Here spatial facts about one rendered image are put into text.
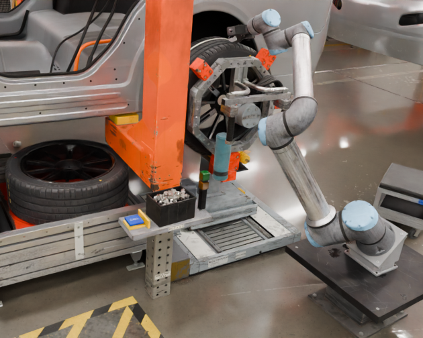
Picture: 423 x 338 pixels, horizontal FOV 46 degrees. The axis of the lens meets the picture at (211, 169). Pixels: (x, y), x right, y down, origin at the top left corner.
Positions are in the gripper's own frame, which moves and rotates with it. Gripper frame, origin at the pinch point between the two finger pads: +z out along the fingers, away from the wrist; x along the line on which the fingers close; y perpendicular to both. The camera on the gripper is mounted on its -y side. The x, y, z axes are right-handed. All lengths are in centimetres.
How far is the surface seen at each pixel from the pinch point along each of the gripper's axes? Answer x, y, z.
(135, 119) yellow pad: -35, -43, 42
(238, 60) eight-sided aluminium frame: -14.9, -3.6, -10.5
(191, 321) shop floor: -142, -49, -6
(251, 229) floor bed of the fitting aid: -111, 21, 33
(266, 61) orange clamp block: -15.3, 15.3, -10.4
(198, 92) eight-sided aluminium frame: -29.7, -25.7, -2.8
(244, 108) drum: -40.8, -4.3, -11.8
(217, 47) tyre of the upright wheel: -6.4, -11.1, -3.8
